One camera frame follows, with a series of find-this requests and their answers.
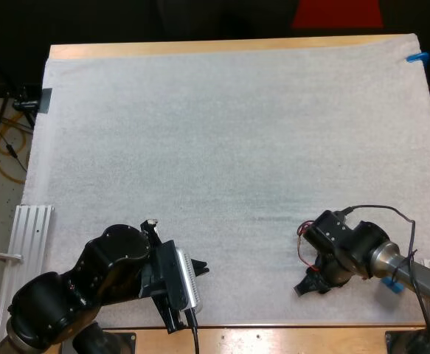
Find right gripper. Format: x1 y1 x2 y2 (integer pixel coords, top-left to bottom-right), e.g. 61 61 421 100
294 254 353 296

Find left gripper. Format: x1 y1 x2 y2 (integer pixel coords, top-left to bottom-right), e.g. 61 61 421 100
139 218 211 334

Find dark clamp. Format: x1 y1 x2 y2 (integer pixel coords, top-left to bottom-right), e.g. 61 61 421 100
40 88 54 114

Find blue clip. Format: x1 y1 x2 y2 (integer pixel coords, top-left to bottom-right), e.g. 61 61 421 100
406 51 430 64

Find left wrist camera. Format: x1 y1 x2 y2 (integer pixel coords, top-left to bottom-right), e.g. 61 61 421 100
176 248 205 315

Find black camera cable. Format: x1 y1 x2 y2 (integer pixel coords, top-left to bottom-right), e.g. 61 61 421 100
184 308 201 354

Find thin black cable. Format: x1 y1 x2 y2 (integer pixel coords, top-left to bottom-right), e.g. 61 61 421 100
341 204 430 329

